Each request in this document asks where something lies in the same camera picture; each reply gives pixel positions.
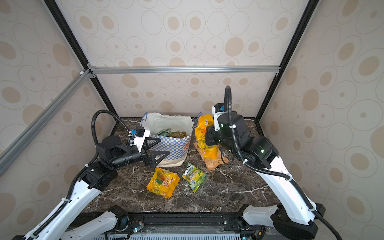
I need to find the yellow orange snack bag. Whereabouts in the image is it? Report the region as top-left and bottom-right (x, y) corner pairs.
(147, 168), (180, 199)

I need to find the brown kraft snack pouch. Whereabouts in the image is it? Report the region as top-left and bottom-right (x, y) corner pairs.
(194, 143), (230, 171)

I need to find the blue checkered paper bag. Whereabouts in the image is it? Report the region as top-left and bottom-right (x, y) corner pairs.
(141, 112), (202, 167)

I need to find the green spring tea candy bag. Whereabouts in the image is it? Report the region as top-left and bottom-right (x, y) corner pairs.
(182, 162), (208, 193)

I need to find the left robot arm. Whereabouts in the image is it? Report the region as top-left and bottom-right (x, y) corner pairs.
(15, 110), (169, 240)

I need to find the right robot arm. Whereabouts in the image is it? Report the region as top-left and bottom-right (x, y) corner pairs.
(205, 86), (342, 240)

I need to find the green snack pack in bag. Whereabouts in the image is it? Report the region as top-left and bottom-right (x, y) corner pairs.
(156, 128), (187, 139)

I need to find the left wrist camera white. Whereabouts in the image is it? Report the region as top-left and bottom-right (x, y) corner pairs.
(129, 127), (151, 152)

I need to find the horizontal aluminium back rail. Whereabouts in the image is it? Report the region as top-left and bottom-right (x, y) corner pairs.
(87, 66), (280, 76)

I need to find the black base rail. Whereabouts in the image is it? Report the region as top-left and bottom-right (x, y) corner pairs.
(53, 211), (313, 240)

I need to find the aluminium left side rail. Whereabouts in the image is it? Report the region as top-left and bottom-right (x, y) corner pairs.
(1, 70), (91, 175)

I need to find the black frame post right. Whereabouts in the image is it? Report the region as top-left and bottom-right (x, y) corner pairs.
(255, 0), (320, 123)

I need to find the black frame post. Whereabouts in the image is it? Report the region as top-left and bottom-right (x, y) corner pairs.
(255, 0), (320, 123)
(43, 0), (117, 114)

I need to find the black frame post left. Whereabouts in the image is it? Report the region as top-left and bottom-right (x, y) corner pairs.
(43, 0), (117, 114)

